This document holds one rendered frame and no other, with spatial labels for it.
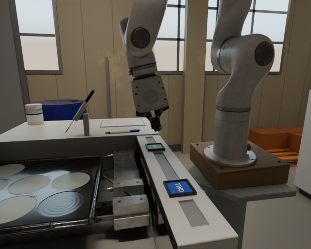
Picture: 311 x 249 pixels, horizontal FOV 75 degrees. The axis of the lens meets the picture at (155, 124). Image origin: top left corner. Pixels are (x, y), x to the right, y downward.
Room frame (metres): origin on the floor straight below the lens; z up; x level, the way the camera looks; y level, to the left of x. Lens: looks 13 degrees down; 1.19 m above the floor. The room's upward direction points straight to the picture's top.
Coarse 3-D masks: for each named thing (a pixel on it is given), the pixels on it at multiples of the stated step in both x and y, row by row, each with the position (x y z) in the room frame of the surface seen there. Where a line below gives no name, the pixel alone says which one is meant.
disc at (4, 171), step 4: (12, 164) 0.64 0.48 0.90; (16, 164) 0.64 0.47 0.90; (20, 164) 0.64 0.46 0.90; (0, 168) 0.60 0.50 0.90; (4, 168) 0.60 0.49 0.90; (8, 168) 0.60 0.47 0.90; (12, 168) 0.60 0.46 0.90; (16, 168) 0.60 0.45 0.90; (20, 168) 0.60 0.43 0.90; (0, 172) 0.57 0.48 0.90; (4, 172) 0.57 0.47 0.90; (8, 172) 0.57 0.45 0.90; (12, 172) 0.57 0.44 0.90; (16, 172) 0.57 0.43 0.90; (0, 176) 0.55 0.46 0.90; (4, 176) 0.55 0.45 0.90
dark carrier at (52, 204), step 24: (24, 168) 0.60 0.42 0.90; (48, 168) 0.60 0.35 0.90; (72, 168) 0.60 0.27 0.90; (96, 168) 0.60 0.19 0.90; (0, 192) 0.46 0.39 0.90; (48, 192) 0.46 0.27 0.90; (72, 192) 0.47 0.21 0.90; (24, 216) 0.37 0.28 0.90; (48, 216) 0.37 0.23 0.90; (72, 216) 0.37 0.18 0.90
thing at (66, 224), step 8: (40, 224) 0.34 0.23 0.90; (48, 224) 0.34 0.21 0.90; (56, 224) 0.35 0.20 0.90; (64, 224) 0.35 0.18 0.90; (72, 224) 0.35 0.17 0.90; (80, 224) 0.35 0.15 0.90; (88, 224) 0.36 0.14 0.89; (0, 232) 0.33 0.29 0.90; (8, 232) 0.33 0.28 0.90; (16, 232) 0.33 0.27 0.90; (24, 232) 0.33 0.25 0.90; (32, 232) 0.34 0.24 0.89
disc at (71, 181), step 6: (66, 174) 0.56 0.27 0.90; (72, 174) 0.56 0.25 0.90; (78, 174) 0.56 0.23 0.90; (84, 174) 0.56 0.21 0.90; (54, 180) 0.53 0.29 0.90; (60, 180) 0.53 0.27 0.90; (66, 180) 0.53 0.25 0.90; (72, 180) 0.53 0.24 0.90; (78, 180) 0.53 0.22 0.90; (84, 180) 0.53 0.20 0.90; (54, 186) 0.49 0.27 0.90; (60, 186) 0.49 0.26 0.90; (66, 186) 0.49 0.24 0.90; (72, 186) 0.49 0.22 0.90; (78, 186) 0.49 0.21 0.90
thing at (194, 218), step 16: (144, 144) 0.67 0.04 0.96; (160, 160) 0.54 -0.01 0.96; (176, 160) 0.53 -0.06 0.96; (160, 176) 0.43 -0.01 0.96; (176, 176) 0.44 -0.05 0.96; (160, 192) 0.37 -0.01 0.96; (176, 208) 0.31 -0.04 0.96; (192, 208) 0.32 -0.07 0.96; (208, 208) 0.31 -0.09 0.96; (176, 224) 0.27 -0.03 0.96; (192, 224) 0.28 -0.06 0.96; (208, 224) 0.28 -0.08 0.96; (224, 224) 0.27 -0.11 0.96; (176, 240) 0.24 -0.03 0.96; (192, 240) 0.24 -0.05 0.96; (208, 240) 0.24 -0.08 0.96; (224, 240) 0.25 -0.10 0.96
